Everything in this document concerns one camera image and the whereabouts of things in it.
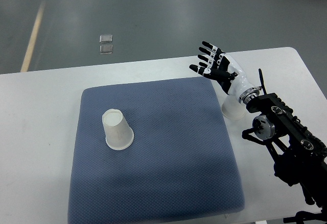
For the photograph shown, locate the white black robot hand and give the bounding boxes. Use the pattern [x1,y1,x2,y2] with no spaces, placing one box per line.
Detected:
[190,41,260,104]

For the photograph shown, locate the white paper cup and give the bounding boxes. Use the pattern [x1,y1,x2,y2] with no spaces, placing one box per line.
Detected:
[221,95,246,120]
[102,109,134,151]

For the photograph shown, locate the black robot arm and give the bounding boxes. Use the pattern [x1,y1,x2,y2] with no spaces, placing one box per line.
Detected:
[242,91,326,217]

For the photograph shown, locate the blue grey fabric cushion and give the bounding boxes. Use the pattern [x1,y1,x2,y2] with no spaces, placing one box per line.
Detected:
[68,77,245,223]

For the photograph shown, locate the lower metal floor plate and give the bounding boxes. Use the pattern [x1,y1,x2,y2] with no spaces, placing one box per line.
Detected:
[100,44,113,55]

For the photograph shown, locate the metal floor plate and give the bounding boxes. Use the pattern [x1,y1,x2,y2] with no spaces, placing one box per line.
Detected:
[100,44,113,55]
[99,34,113,43]

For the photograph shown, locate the upper metal floor plate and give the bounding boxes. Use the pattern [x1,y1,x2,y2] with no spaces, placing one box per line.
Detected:
[99,34,113,43]

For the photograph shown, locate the white paper cup on cushion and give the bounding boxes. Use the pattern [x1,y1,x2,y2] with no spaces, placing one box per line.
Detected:
[102,109,134,151]

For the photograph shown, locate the black table frame bracket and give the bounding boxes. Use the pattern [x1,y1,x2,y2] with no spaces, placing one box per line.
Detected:
[283,211,326,223]

